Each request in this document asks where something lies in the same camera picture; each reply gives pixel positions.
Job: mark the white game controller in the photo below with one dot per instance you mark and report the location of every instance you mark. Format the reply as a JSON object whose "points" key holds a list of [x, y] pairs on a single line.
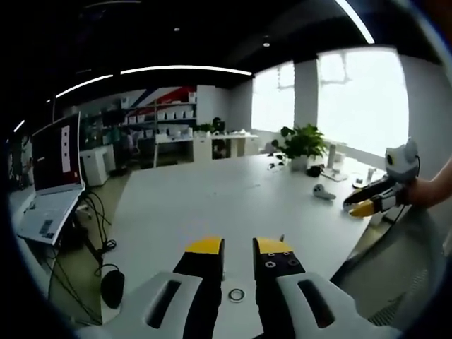
{"points": [[323, 192]]}

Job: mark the white cylinder device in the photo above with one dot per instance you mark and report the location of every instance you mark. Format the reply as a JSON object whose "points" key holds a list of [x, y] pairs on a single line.
{"points": [[332, 157]]}

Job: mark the grey office chair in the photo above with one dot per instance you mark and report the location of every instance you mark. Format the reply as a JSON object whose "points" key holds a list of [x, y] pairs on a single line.
{"points": [[395, 268]]}

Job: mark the white storage shelf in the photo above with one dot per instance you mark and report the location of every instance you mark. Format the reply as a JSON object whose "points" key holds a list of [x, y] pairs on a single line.
{"points": [[166, 113]]}

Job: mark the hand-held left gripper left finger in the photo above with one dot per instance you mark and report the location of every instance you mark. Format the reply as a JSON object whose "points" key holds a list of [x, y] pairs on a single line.
{"points": [[197, 279]]}

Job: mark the white cabinet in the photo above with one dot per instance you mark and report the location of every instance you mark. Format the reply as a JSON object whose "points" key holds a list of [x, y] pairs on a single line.
{"points": [[95, 166]]}

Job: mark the silver metal washer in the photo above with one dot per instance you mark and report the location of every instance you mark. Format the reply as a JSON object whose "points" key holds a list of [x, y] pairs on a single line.
{"points": [[236, 294]]}

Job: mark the green potted plant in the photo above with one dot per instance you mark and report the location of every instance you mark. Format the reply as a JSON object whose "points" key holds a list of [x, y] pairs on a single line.
{"points": [[303, 144]]}

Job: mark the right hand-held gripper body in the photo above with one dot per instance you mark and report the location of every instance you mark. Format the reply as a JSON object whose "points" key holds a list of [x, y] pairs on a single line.
{"points": [[400, 166]]}

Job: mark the white counter desk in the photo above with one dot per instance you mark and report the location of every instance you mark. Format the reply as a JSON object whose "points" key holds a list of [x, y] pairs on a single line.
{"points": [[231, 143]]}

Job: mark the small black object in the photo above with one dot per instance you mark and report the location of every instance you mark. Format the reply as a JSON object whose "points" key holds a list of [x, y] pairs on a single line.
{"points": [[314, 171]]}

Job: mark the open white laptop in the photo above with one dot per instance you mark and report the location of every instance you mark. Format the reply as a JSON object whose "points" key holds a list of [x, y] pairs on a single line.
{"points": [[53, 183]]}

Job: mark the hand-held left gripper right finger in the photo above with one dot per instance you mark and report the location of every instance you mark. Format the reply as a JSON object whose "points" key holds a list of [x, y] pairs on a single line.
{"points": [[279, 279]]}

